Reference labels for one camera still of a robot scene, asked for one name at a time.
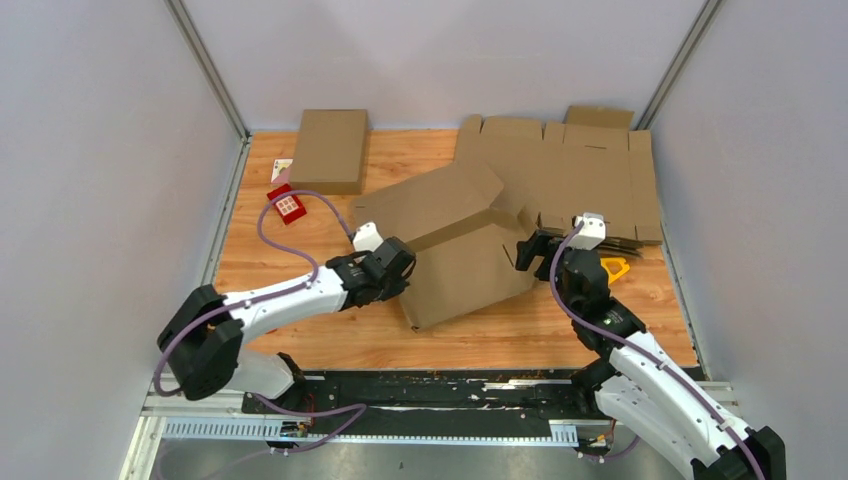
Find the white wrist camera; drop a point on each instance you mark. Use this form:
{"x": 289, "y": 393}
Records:
{"x": 590, "y": 231}
{"x": 367, "y": 238}

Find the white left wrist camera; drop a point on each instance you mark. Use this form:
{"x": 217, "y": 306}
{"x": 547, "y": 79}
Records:
{"x": 367, "y": 238}

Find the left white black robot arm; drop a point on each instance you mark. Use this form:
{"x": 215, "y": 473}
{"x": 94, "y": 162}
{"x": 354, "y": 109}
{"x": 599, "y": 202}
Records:
{"x": 203, "y": 344}

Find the stack of flat cardboard sheets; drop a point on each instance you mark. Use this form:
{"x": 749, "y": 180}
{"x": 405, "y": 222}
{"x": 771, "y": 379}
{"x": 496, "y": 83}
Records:
{"x": 592, "y": 161}

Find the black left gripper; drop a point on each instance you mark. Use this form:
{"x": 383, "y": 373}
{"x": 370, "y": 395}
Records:
{"x": 396, "y": 288}

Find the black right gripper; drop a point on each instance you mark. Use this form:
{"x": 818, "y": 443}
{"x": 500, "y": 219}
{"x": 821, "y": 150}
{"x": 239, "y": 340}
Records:
{"x": 540, "y": 245}

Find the red plastic window block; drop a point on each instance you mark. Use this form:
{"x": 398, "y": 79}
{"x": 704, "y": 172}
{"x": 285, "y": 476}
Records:
{"x": 290, "y": 208}

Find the closed brown cardboard box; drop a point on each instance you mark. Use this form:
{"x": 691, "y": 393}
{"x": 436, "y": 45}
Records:
{"x": 330, "y": 151}

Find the playing card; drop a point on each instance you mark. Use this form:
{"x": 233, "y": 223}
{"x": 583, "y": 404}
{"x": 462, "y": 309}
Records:
{"x": 281, "y": 171}

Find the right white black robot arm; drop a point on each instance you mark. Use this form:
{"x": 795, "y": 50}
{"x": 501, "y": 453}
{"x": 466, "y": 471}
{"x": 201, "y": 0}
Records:
{"x": 635, "y": 381}

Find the yellow plastic triangle block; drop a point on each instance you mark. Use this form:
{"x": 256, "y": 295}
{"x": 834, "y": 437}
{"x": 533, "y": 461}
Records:
{"x": 615, "y": 267}

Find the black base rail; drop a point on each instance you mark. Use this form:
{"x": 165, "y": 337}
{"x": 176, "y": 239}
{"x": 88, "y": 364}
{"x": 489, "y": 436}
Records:
{"x": 460, "y": 403}

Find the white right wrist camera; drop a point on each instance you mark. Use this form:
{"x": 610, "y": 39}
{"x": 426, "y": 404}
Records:
{"x": 590, "y": 231}

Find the brown cardboard box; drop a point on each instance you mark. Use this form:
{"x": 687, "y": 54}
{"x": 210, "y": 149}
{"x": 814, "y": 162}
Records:
{"x": 330, "y": 151}
{"x": 463, "y": 228}

